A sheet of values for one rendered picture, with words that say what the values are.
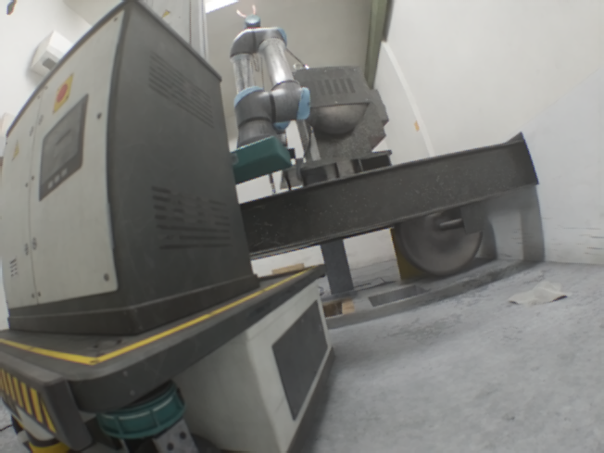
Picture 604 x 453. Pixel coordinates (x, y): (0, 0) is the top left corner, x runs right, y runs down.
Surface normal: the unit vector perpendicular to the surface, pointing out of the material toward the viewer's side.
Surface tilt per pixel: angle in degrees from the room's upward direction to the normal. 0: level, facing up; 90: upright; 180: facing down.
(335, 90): 90
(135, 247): 90
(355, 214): 90
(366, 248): 90
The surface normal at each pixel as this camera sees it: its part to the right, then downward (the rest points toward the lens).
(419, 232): -0.13, -0.07
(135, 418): 0.54, -0.21
